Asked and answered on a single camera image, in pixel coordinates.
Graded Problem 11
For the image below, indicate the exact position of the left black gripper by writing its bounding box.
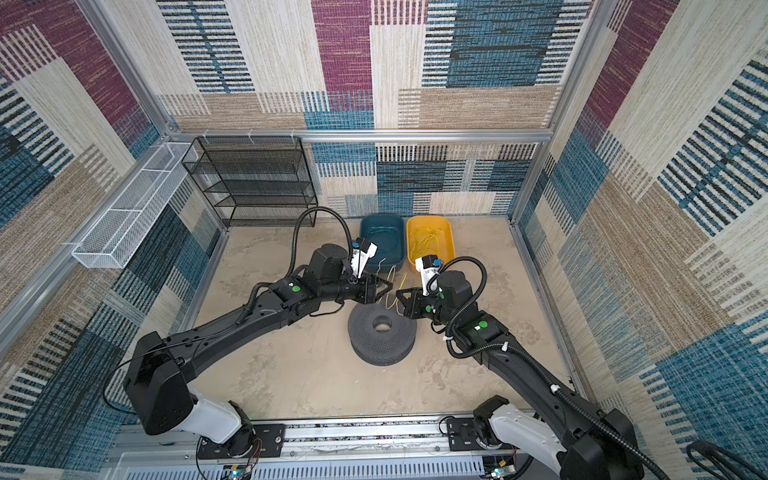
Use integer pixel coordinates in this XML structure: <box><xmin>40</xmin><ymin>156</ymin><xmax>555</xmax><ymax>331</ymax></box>
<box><xmin>319</xmin><ymin>271</ymin><xmax>394</xmax><ymax>306</ymax></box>

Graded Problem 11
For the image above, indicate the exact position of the dark grey spool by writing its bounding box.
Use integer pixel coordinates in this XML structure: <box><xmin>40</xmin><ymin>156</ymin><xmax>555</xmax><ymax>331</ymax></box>
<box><xmin>347</xmin><ymin>304</ymin><xmax>417</xmax><ymax>367</ymax></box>

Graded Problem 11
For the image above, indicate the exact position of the teal plastic bin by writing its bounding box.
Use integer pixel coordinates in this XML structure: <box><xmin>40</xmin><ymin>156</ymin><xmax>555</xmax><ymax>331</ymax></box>
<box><xmin>360</xmin><ymin>214</ymin><xmax>406</xmax><ymax>273</ymax></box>

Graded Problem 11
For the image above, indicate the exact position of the yellow plastic bin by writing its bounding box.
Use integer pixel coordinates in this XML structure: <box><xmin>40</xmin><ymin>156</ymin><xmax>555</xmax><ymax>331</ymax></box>
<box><xmin>406</xmin><ymin>215</ymin><xmax>456</xmax><ymax>273</ymax></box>

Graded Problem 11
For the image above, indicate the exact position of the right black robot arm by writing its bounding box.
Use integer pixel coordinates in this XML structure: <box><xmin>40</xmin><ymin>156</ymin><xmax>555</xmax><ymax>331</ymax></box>
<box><xmin>396</xmin><ymin>255</ymin><xmax>667</xmax><ymax>479</ymax></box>

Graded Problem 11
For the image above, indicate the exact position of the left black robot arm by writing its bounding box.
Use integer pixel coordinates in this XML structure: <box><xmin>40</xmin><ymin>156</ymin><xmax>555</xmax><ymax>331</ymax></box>
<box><xmin>122</xmin><ymin>226</ymin><xmax>393</xmax><ymax>458</ymax></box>

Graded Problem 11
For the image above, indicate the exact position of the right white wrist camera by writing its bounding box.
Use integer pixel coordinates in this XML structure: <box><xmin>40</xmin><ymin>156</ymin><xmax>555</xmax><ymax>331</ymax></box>
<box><xmin>415</xmin><ymin>254</ymin><xmax>443</xmax><ymax>297</ymax></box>

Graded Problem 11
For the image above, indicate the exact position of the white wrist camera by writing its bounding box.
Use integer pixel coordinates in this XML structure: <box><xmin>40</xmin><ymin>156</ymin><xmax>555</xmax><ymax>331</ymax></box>
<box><xmin>415</xmin><ymin>254</ymin><xmax>443</xmax><ymax>297</ymax></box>
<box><xmin>350</xmin><ymin>237</ymin><xmax>378</xmax><ymax>279</ymax></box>

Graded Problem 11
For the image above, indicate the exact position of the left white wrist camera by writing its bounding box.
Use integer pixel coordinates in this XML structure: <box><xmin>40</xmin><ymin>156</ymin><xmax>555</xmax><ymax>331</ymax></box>
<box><xmin>350</xmin><ymin>237</ymin><xmax>378</xmax><ymax>279</ymax></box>

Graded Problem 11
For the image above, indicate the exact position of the green cable coil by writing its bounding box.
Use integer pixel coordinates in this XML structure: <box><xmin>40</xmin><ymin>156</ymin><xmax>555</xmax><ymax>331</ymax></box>
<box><xmin>374</xmin><ymin>227</ymin><xmax>402</xmax><ymax>265</ymax></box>

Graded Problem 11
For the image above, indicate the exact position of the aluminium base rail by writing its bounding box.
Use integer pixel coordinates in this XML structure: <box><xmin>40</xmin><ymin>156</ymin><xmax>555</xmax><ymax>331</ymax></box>
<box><xmin>101</xmin><ymin>409</ymin><xmax>619</xmax><ymax>480</ymax></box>

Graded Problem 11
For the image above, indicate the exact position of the black wire shelf rack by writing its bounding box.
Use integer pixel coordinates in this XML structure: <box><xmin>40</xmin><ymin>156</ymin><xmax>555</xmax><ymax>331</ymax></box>
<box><xmin>181</xmin><ymin>136</ymin><xmax>319</xmax><ymax>228</ymax></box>

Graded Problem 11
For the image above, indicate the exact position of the white mesh wall basket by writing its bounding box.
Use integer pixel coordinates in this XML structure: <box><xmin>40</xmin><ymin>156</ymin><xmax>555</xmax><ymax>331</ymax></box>
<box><xmin>72</xmin><ymin>142</ymin><xmax>189</xmax><ymax>269</ymax></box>

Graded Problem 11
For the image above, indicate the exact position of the black cable loop corner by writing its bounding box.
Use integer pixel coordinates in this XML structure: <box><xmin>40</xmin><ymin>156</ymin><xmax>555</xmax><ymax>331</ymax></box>
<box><xmin>685</xmin><ymin>440</ymin><xmax>767</xmax><ymax>480</ymax></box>

